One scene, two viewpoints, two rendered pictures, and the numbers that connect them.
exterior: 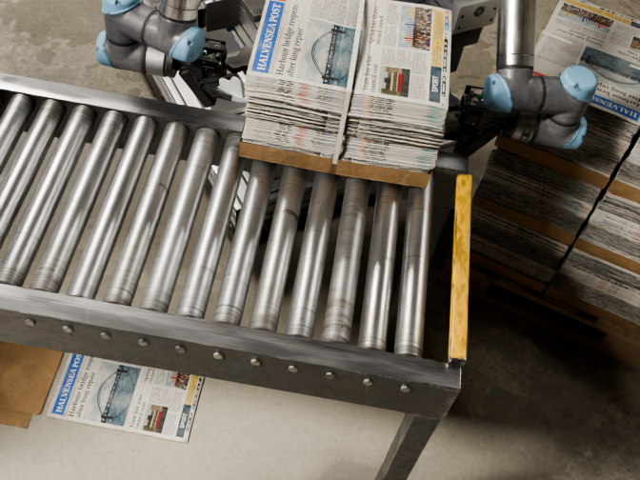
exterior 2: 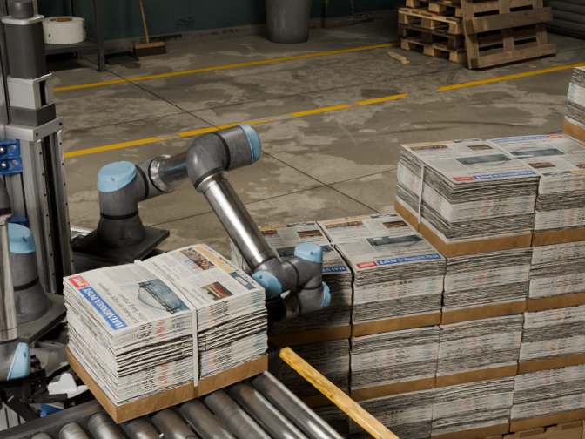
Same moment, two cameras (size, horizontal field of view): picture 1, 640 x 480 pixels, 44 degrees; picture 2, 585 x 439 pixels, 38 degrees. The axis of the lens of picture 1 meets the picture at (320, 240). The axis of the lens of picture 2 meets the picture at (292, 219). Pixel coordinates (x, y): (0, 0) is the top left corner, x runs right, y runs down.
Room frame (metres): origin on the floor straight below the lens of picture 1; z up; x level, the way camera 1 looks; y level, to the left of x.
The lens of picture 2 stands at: (-0.39, 0.71, 1.93)
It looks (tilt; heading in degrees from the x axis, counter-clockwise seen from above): 23 degrees down; 327
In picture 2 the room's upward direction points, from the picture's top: 1 degrees clockwise
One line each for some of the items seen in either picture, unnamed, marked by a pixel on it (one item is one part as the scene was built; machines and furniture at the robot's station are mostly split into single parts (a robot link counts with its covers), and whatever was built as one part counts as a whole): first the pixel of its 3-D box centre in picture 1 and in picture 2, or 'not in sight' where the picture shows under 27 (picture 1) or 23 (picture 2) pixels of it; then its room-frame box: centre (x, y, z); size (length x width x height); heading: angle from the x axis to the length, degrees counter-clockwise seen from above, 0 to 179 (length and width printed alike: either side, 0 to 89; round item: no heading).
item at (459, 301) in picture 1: (461, 261); (335, 394); (0.90, -0.27, 0.81); 0.43 x 0.03 x 0.02; 0
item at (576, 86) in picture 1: (565, 94); (304, 266); (1.30, -0.44, 0.92); 0.11 x 0.08 x 0.11; 102
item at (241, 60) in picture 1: (247, 57); (53, 363); (1.34, 0.23, 0.83); 0.09 x 0.03 x 0.06; 118
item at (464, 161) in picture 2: not in sight; (467, 159); (1.41, -1.12, 1.06); 0.37 x 0.29 x 0.01; 165
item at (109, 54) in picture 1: (125, 50); not in sight; (1.29, 0.49, 0.83); 0.11 x 0.08 x 0.09; 90
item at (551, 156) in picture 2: not in sight; (547, 186); (1.32, -1.40, 0.95); 0.38 x 0.29 x 0.23; 162
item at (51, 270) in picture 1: (82, 199); not in sight; (0.91, 0.46, 0.77); 0.47 x 0.05 x 0.05; 0
